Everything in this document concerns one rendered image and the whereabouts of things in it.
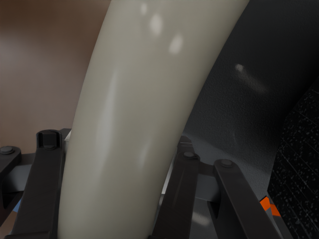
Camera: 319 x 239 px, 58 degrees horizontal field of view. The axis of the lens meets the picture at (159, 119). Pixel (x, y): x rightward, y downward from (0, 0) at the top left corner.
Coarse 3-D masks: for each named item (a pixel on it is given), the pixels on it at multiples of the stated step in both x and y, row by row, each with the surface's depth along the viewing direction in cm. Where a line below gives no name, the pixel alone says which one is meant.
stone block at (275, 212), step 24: (312, 96) 87; (288, 120) 92; (312, 120) 81; (288, 144) 85; (312, 144) 75; (288, 168) 79; (312, 168) 70; (288, 192) 74; (312, 192) 66; (288, 216) 69; (312, 216) 62
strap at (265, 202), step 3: (264, 198) 111; (267, 198) 111; (261, 201) 112; (264, 201) 111; (267, 201) 111; (261, 204) 112; (264, 204) 112; (267, 204) 112; (264, 207) 112; (267, 207) 112
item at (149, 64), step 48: (144, 0) 6; (192, 0) 6; (240, 0) 6; (96, 48) 7; (144, 48) 6; (192, 48) 6; (96, 96) 7; (144, 96) 6; (192, 96) 7; (96, 144) 7; (144, 144) 7; (96, 192) 7; (144, 192) 8
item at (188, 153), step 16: (176, 160) 14; (192, 160) 14; (176, 176) 13; (192, 176) 13; (176, 192) 12; (192, 192) 12; (160, 208) 11; (176, 208) 11; (192, 208) 11; (160, 224) 10; (176, 224) 10
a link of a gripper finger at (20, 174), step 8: (64, 128) 18; (64, 136) 17; (64, 152) 15; (24, 160) 14; (32, 160) 14; (64, 160) 15; (16, 168) 14; (24, 168) 14; (8, 176) 14; (16, 176) 14; (24, 176) 14; (8, 184) 14; (16, 184) 14; (24, 184) 14; (8, 192) 14
